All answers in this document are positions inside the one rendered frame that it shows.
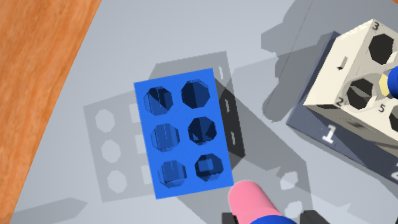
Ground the blue tube rack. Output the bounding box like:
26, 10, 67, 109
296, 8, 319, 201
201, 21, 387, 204
134, 68, 233, 197

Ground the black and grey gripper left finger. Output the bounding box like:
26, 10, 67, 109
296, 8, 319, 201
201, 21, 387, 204
222, 212, 239, 224

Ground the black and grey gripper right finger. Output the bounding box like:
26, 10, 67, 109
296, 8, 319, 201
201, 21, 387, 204
300, 210, 330, 224

